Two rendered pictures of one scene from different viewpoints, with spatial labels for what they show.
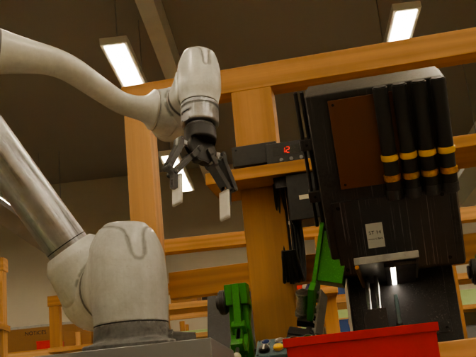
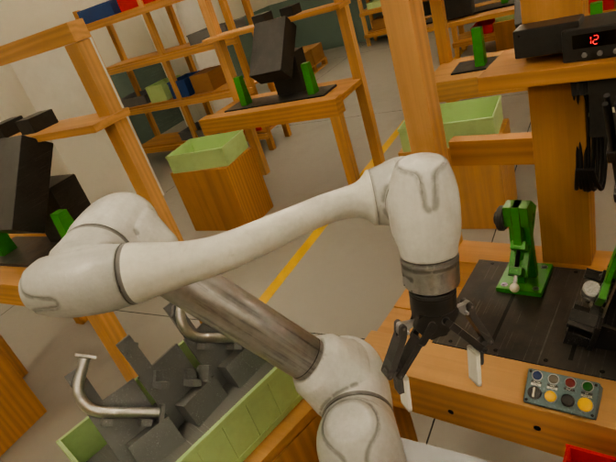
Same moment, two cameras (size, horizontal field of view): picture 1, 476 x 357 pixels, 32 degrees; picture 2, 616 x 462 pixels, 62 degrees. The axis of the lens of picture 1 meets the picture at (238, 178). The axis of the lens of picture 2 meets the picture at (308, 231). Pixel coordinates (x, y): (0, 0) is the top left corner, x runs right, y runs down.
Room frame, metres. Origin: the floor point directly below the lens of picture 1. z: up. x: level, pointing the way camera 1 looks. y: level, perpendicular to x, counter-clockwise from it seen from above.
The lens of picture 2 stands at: (1.18, -0.16, 1.93)
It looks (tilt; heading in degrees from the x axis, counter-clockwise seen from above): 27 degrees down; 33
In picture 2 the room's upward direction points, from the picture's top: 18 degrees counter-clockwise
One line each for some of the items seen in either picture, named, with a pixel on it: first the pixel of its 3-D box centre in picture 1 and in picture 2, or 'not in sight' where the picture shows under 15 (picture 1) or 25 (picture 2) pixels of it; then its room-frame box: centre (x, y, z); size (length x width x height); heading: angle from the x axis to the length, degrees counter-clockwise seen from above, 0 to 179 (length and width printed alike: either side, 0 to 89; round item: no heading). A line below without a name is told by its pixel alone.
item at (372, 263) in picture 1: (387, 272); not in sight; (2.25, -0.38, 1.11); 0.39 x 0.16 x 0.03; 170
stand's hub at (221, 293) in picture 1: (221, 302); (500, 217); (2.55, 0.09, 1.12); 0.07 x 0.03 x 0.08; 170
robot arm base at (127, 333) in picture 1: (142, 338); not in sight; (1.72, 0.23, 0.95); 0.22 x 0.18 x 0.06; 93
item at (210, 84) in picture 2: not in sight; (179, 71); (6.63, 4.58, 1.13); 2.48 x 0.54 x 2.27; 88
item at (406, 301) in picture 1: (401, 298); not in sight; (2.48, -0.45, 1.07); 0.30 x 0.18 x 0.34; 80
